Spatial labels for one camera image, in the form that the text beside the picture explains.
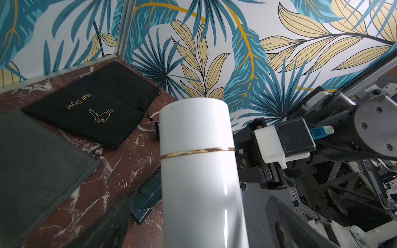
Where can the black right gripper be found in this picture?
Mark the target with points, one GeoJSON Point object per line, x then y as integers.
{"type": "Point", "coordinates": [252, 169]}

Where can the white hair dryer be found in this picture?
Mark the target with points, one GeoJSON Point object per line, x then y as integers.
{"type": "Point", "coordinates": [202, 199]}

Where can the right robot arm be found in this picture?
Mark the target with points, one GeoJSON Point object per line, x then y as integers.
{"type": "Point", "coordinates": [363, 131]}

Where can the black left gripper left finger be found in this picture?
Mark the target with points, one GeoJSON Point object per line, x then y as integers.
{"type": "Point", "coordinates": [108, 231]}

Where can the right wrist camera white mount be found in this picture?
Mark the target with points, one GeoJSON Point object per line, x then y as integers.
{"type": "Point", "coordinates": [289, 141]}

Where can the dark green hair dryer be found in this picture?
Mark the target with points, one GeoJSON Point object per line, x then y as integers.
{"type": "Point", "coordinates": [145, 197]}

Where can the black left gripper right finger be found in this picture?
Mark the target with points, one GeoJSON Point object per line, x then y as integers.
{"type": "Point", "coordinates": [290, 231]}

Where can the black hair dryer bag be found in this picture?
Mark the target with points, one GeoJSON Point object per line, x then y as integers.
{"type": "Point", "coordinates": [104, 107]}

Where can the grey fabric drawstring pouch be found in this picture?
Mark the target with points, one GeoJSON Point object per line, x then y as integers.
{"type": "Point", "coordinates": [39, 171]}

